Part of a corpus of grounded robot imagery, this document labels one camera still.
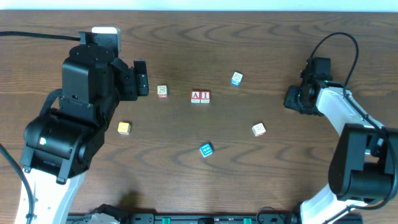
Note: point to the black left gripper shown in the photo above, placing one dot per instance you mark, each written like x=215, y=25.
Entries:
x=140, y=78

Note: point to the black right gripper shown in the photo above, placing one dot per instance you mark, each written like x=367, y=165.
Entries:
x=292, y=101

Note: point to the red letter A block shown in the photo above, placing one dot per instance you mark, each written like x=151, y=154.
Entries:
x=195, y=97

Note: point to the red letter I block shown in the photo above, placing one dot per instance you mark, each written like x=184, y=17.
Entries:
x=205, y=96

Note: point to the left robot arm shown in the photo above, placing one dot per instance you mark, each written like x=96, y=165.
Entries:
x=60, y=143

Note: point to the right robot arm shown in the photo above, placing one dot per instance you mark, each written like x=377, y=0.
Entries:
x=363, y=171

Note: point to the white red-sided block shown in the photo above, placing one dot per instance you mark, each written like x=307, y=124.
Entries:
x=162, y=91

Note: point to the white M letter block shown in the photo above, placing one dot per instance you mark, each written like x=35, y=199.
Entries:
x=258, y=129

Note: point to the yellow block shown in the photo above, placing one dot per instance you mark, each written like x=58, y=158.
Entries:
x=124, y=128

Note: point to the white blue-sided block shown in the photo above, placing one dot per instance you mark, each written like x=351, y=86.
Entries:
x=236, y=78

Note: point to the blue top block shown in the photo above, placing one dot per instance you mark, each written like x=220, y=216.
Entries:
x=206, y=149

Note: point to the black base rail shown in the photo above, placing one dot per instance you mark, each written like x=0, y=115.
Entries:
x=110, y=214

